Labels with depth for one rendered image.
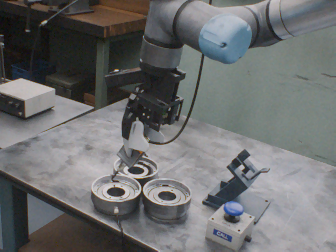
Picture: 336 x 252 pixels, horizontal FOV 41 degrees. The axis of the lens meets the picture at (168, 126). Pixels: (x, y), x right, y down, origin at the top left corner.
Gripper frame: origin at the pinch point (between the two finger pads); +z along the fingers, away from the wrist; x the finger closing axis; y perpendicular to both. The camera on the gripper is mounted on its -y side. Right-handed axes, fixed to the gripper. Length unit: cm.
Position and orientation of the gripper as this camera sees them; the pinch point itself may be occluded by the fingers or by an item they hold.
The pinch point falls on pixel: (132, 147)
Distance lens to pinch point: 94.1
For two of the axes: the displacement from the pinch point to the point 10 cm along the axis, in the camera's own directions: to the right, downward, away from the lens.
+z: -2.0, 8.5, 4.8
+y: 8.0, 4.2, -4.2
